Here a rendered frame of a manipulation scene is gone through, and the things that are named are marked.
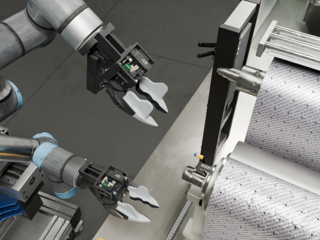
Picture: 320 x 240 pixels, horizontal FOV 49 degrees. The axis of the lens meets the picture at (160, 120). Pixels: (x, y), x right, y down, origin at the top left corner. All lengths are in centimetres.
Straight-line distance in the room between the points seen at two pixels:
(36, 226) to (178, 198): 100
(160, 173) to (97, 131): 137
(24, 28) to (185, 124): 77
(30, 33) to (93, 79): 15
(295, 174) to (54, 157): 60
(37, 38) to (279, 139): 58
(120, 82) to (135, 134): 179
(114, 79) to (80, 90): 214
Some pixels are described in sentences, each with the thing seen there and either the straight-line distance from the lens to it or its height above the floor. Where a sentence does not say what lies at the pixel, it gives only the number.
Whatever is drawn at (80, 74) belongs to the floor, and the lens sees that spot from 297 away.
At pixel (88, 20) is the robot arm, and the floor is 155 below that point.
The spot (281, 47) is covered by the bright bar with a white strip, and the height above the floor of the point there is 145.
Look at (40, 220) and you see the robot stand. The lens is 198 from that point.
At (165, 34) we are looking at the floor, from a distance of 335.
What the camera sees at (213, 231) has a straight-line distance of 82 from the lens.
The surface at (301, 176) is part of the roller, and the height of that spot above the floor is 123.
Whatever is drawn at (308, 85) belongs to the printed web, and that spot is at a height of 140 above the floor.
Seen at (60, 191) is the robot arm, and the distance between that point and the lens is 107.
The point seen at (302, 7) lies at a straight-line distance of 157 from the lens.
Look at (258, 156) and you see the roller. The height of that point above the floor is 123.
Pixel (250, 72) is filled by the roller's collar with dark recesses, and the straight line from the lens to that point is 85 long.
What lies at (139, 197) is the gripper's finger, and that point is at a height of 110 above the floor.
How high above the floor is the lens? 190
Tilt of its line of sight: 48 degrees down
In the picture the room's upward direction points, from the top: straight up
